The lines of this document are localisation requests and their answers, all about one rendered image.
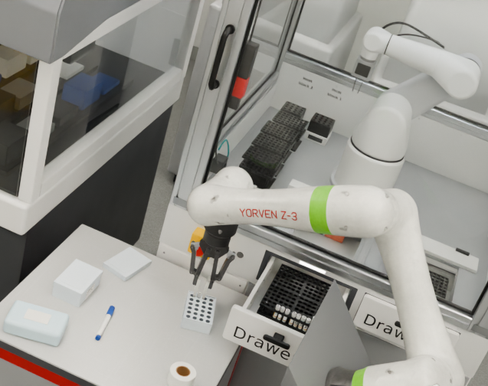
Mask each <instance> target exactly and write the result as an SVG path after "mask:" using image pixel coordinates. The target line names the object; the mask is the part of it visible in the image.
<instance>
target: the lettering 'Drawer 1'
mask: <svg viewBox="0 0 488 386"><path fill-rule="evenodd" d="M237 329H241V330H243V329H242V328H240V327H238V326H237V327H236V329H235V332H234V337H236V338H238V339H243V338H244V337H245V335H246V332H245V331H244V330H243V331H244V335H243V337H241V338H240V337H237V336H236V333H237ZM257 340H260V341H262V340H261V339H257ZM256 343H260V342H255V343H254V345H255V346H256V347H258V348H262V347H263V344H264V342H263V341H262V343H260V344H261V346H257V345H256ZM272 348H273V354H274V355H275V354H276V352H277V351H278V350H279V349H280V348H278V349H277V350H276V351H274V345H272V346H271V347H270V349H269V343H267V352H269V351H270V350H271V349H272ZM283 352H287V353H288V355H286V354H284V353H283ZM282 354H283V355H285V356H288V357H290V353H289V352H288V351H282V352H281V353H280V356H281V358H283V359H285V360H288V358H284V357H283V356H282Z"/></svg>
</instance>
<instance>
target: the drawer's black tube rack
mask: <svg viewBox="0 0 488 386"><path fill-rule="evenodd" d="M291 270H292V271H291ZM285 271H286V272H287V273H286V272H285ZM295 272H296V273H295ZM290 273H291V274H290ZM300 274H302V275H300ZM294 275H295V276H294ZM305 276H306V277H305ZM299 277H300V278H299ZM311 279H312V280H311ZM316 281H317V282H316ZM309 282H310V283H309ZM314 284H315V285H314ZM323 284H325V285H326V286H325V285H323ZM329 286H331V284H329V283H326V282H324V281H322V280H319V279H317V278H315V277H313V276H310V275H308V274H305V273H303V272H300V271H299V270H296V269H293V268H292V267H289V266H287V265H285V264H282V265H281V267H280V269H279V270H278V272H277V274H276V276H275V277H274V279H273V281H272V283H271V285H270V286H269V288H268V290H267V291H266V293H265V295H264V297H263V299H262V300H263V301H265V302H266V303H270V304H272V305H274V306H277V305H280V308H281V306H284V307H285V310H286V309H289V310H290V314H291V313H293V312H296V314H298V313H299V314H301V317H302V316H305V317H306V319H307V318H310V319H311V321H312V319H313V317H314V316H315V314H316V313H317V311H318V309H319V307H320V305H321V303H322V301H323V300H324V298H325V296H326V294H327V292H328V289H329ZM322 287H323V288H324V289H323V288H322ZM257 314H259V315H261V316H264V317H266V318H268V319H271V320H273V321H275V322H278V323H280V324H281V325H284V326H286V327H288V328H290V329H293V330H295V331H298V332H300V333H302V334H304V335H305V334H306V331H307V330H306V331H305V332H304V331H303V327H304V325H303V327H302V329H298V326H299V324H300V323H299V322H298V325H297V327H294V326H293V324H294V322H295V321H293V324H292V325H289V321H290V319H289V318H287V320H286V322H282V320H283V316H282V318H281V320H278V319H277V317H278V315H279V314H277V317H276V318H273V314H274V311H271V310H269V309H266V308H264V307H263V306H260V307H259V309H258V311H257ZM308 328H309V327H308ZM308 328H307V329H308Z"/></svg>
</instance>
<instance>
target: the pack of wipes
mask: <svg viewBox="0 0 488 386"><path fill-rule="evenodd" d="M68 321H69V315H68V314H66V313H63V312H58V311H55V310H53V309H48V308H44V307H42V306H37V305H34V304H31V303H27V302H23V301H21V300H16V301H15V302H14V304H13V305H12V307H11V309H10V311H9V312H8V315H7V316H6V318H5V320H4V324H3V331H4V332H7V333H10V334H12V335H17V336H21V337H23V338H27V339H31V340H35V341H37V342H42V343H45V344H48V345H53V346H58V345H59V343H60V341H61V339H62V336H63V334H64V332H65V330H66V328H67V324H68Z"/></svg>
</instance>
